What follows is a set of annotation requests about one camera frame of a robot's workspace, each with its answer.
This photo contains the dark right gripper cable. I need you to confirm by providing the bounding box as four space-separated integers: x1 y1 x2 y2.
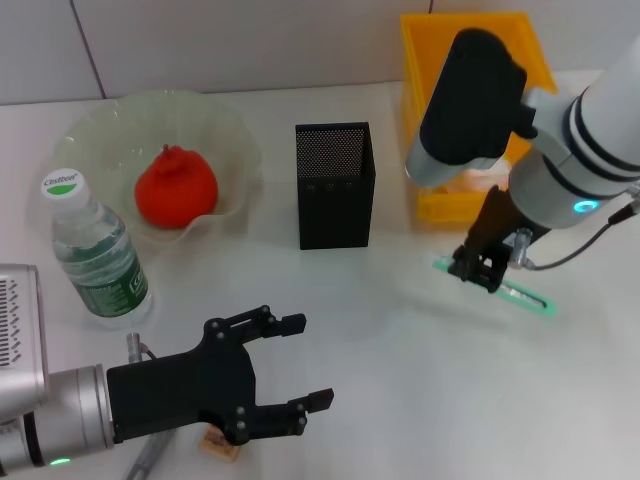
524 187 640 272

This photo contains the beige eraser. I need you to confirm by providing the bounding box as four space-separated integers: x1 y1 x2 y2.
199 426 242 461

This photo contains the black mesh pen holder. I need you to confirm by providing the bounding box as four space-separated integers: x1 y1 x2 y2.
294 121 376 250

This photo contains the clear green-label water bottle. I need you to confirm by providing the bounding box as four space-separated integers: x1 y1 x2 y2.
40 169 154 330

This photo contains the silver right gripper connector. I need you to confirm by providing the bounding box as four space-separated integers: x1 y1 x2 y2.
508 228 535 270

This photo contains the mint green utility knife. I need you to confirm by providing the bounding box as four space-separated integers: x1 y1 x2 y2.
430 253 559 317

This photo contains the white paper ball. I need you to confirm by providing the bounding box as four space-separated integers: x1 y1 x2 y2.
438 158 515 195

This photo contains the yellow plastic bin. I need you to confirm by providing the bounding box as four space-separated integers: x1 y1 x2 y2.
399 12 560 222

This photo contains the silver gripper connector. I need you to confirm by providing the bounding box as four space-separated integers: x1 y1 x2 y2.
508 228 535 270
124 331 158 365

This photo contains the pale green glass fruit plate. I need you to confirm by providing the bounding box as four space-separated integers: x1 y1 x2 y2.
52 88 264 247

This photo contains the silver metal pen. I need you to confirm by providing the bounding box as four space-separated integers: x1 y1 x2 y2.
124 431 172 480

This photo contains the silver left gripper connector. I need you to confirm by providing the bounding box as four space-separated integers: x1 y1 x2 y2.
124 331 158 365

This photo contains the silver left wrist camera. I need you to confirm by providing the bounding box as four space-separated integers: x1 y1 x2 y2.
0 263 50 417

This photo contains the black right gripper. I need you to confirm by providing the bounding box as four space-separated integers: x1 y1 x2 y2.
448 185 552 295

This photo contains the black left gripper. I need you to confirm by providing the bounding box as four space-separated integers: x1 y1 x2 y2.
106 304 336 447

